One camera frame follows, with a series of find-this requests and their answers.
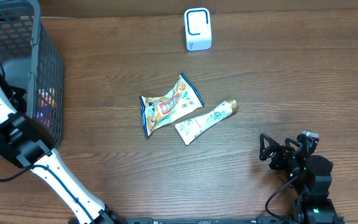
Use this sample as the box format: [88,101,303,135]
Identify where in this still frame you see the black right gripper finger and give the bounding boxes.
[259,133,280,161]
[285,136,305,156]

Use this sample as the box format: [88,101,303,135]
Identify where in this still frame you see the white tube with gold cap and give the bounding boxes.
[175,99,239,146]

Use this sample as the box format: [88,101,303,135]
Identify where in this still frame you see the cream snack bag blue edges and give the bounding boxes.
[139,73,205,138]

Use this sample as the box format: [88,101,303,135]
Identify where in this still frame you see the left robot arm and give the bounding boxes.
[0,87,124,223]

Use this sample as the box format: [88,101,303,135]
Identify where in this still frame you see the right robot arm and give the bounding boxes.
[256,130,345,224]

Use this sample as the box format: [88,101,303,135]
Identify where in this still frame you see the orange item in basket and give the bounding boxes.
[36,88,57,126]

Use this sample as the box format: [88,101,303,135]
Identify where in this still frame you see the white barcode scanner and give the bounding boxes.
[184,7,212,52]

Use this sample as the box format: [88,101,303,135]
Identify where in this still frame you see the grey plastic shopping basket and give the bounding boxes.
[0,1,65,142]

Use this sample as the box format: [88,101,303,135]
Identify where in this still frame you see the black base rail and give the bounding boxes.
[124,216,285,224]

